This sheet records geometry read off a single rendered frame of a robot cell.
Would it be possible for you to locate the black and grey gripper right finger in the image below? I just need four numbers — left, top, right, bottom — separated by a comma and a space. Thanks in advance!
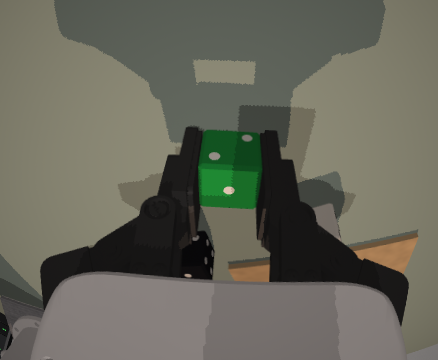
256, 130, 409, 326

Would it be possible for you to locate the green die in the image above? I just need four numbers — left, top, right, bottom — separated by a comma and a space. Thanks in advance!
198, 130, 262, 209

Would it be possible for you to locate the tan mat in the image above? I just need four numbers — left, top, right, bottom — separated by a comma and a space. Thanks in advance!
228, 233, 418, 282

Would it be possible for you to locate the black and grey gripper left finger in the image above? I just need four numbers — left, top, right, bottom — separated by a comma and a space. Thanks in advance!
40, 127, 203, 310

